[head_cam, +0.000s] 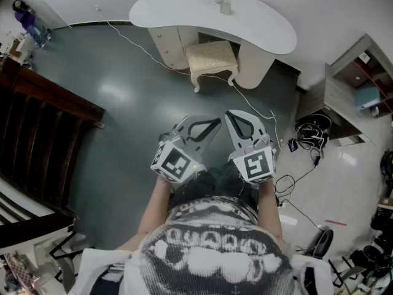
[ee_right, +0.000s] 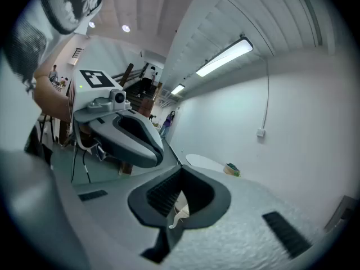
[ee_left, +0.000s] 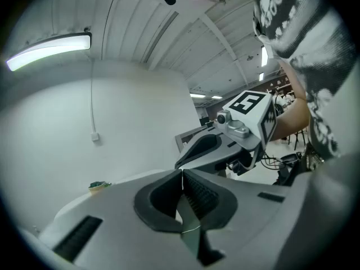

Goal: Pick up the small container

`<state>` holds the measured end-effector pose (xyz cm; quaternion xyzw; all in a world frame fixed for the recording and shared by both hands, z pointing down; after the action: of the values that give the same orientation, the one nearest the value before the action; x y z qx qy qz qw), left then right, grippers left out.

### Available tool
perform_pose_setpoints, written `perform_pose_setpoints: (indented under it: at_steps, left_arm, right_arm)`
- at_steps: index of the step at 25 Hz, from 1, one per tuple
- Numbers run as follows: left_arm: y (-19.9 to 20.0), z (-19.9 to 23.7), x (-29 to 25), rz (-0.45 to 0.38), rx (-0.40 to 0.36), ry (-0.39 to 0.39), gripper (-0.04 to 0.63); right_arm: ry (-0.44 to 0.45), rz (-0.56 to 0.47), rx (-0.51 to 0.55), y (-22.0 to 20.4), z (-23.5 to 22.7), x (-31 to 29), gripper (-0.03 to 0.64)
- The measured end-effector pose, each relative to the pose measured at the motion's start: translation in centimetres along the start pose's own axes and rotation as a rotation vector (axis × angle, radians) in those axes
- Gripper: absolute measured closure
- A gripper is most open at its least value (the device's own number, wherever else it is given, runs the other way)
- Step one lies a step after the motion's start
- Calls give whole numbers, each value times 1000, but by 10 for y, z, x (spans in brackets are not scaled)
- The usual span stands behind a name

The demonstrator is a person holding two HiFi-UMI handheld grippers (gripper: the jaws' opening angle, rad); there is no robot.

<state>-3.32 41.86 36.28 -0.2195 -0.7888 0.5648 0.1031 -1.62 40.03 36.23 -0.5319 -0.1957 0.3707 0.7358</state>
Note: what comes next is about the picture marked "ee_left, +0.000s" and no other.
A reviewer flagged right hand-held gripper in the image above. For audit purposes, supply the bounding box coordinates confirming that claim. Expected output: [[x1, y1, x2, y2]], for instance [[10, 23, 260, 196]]
[[174, 90, 278, 177]]

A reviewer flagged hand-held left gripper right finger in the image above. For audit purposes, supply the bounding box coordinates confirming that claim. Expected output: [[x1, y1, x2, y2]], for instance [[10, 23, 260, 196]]
[[182, 168, 293, 270]]

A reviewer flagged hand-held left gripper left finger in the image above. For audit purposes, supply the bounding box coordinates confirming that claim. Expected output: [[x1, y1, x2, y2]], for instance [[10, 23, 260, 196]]
[[38, 169, 203, 270]]

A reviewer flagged person's right forearm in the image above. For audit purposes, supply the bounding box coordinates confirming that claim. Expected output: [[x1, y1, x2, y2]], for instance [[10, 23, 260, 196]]
[[272, 96, 312, 142]]

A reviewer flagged round wooden tray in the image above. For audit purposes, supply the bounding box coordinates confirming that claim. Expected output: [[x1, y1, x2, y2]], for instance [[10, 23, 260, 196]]
[[88, 181, 107, 193]]

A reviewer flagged black chair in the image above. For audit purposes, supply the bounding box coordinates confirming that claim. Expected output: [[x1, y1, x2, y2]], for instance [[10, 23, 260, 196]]
[[294, 128, 307, 151]]

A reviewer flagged person's black white patterned shirt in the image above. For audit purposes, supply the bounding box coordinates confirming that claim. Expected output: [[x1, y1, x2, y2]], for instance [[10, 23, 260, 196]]
[[249, 0, 358, 163]]

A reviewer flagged long ceiling light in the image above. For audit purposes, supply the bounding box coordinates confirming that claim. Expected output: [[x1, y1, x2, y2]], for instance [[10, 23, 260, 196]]
[[6, 32, 92, 72]]

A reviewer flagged white wall conduit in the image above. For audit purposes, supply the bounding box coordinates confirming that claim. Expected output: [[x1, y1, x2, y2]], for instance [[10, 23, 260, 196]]
[[89, 60, 97, 134]]

